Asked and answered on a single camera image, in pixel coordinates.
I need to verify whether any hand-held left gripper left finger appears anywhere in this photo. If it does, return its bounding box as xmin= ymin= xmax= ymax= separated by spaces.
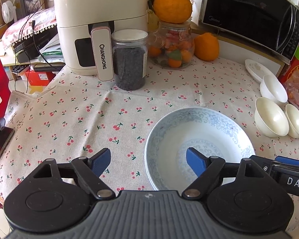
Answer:
xmin=32 ymin=148 xmax=115 ymax=201

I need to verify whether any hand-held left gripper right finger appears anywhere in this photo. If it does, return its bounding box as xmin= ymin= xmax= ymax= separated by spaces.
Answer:
xmin=181 ymin=147 xmax=265 ymax=200

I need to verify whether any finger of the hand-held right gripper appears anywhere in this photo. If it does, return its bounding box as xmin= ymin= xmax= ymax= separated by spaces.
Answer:
xmin=249 ymin=155 xmax=275 ymax=174
xmin=273 ymin=156 xmax=299 ymax=173

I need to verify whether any blue patterned plate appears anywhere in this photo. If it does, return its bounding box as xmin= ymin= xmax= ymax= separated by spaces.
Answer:
xmin=144 ymin=107 xmax=256 ymax=191

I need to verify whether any cream bowl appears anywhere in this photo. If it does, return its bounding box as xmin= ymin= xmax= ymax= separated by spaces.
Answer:
xmin=255 ymin=97 xmax=289 ymax=138
xmin=285 ymin=104 xmax=299 ymax=139

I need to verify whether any white bowl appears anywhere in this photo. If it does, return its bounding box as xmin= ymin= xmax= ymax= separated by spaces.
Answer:
xmin=260 ymin=75 xmax=288 ymax=104

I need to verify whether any white flower print plate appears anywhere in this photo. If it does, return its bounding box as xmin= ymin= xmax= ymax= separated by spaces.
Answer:
xmin=245 ymin=59 xmax=276 ymax=82

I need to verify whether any cherry print tablecloth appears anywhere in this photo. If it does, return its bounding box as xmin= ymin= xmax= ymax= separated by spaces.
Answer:
xmin=0 ymin=52 xmax=299 ymax=234

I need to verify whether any clear jar of dark grains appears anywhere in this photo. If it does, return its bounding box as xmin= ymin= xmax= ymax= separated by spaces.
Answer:
xmin=111 ymin=29 xmax=149 ymax=90

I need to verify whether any dark phone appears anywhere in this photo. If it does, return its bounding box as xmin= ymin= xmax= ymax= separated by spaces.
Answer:
xmin=0 ymin=127 xmax=15 ymax=177

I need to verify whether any small red box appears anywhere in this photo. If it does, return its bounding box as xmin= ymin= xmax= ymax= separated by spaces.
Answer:
xmin=25 ymin=70 xmax=58 ymax=86

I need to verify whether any orange citrus fruit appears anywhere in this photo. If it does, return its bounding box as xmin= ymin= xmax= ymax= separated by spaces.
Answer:
xmin=194 ymin=32 xmax=220 ymax=61

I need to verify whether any glass jar of small oranges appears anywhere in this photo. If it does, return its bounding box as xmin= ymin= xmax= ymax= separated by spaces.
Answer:
xmin=148 ymin=21 xmax=195 ymax=69

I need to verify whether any stack of papers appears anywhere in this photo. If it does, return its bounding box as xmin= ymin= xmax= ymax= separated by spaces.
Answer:
xmin=33 ymin=33 xmax=66 ymax=71

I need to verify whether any white wooden stand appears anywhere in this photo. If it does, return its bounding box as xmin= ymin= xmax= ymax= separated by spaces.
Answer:
xmin=191 ymin=25 xmax=289 ymax=77

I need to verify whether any black device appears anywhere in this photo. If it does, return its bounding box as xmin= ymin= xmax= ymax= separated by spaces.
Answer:
xmin=15 ymin=28 xmax=59 ymax=63

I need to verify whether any black microwave oven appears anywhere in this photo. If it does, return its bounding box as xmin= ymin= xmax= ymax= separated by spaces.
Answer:
xmin=201 ymin=0 xmax=299 ymax=61

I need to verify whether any white air fryer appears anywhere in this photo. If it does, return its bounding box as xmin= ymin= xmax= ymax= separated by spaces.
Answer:
xmin=52 ymin=0 xmax=148 ymax=81

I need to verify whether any pink fringed cover cloth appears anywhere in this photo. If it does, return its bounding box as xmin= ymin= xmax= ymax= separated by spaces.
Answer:
xmin=2 ymin=7 xmax=58 ymax=49

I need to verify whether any large orange citrus with leaves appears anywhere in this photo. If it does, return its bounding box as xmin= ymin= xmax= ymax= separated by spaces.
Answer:
xmin=148 ymin=0 xmax=198 ymax=24

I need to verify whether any black cable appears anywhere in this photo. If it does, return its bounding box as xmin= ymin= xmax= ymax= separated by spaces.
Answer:
xmin=15 ymin=0 xmax=55 ymax=95

